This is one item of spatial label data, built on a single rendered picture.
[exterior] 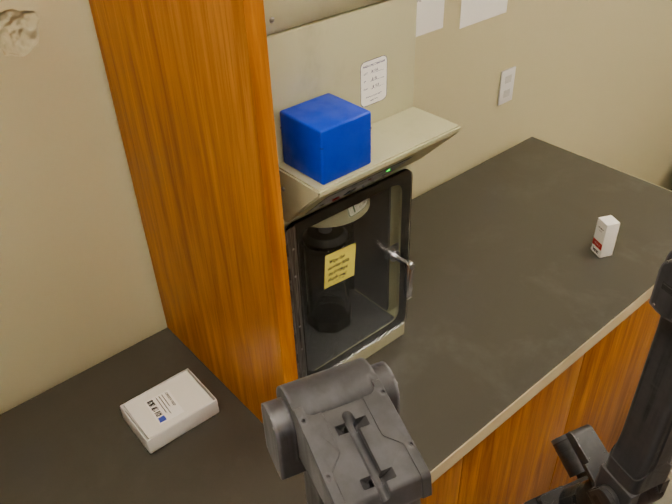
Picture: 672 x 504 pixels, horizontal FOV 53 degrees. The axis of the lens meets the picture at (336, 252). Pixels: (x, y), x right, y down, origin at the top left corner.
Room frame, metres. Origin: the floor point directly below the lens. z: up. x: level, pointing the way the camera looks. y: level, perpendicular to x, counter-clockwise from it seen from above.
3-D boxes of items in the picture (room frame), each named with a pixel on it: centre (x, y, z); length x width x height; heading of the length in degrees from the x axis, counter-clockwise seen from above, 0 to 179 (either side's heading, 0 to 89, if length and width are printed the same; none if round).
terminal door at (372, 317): (1.04, -0.03, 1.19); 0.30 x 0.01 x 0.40; 129
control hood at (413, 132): (1.00, -0.06, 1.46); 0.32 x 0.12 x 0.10; 129
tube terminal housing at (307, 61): (1.15, 0.05, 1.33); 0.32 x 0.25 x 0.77; 129
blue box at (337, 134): (0.94, 0.01, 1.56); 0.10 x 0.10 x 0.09; 39
